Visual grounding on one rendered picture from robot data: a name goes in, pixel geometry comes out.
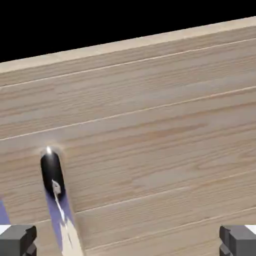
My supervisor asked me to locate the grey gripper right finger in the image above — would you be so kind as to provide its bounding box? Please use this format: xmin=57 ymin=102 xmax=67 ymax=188
xmin=218 ymin=224 xmax=256 ymax=256

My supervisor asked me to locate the light wood cabinet door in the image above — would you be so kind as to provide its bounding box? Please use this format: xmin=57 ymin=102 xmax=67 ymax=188
xmin=34 ymin=206 xmax=256 ymax=256
xmin=0 ymin=37 xmax=256 ymax=228

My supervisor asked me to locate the light wood cabinet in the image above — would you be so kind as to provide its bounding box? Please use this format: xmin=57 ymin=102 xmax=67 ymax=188
xmin=0 ymin=16 xmax=256 ymax=256

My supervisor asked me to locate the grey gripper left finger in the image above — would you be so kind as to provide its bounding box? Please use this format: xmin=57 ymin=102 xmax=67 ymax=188
xmin=0 ymin=224 xmax=38 ymax=256

